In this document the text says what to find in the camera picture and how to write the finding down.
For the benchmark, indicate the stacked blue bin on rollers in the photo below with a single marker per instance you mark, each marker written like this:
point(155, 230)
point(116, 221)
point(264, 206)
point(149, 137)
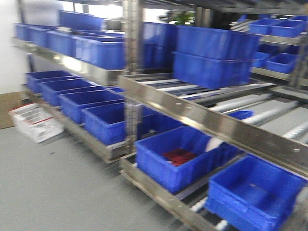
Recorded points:
point(211, 73)

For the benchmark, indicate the white red printed carton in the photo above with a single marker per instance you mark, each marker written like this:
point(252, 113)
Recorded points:
point(34, 122)

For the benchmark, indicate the blue bin lower right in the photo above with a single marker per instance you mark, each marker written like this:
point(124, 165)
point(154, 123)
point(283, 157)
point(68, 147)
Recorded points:
point(253, 195)

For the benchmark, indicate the blue bin with red parts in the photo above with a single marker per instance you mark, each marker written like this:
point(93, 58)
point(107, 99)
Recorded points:
point(178, 157)

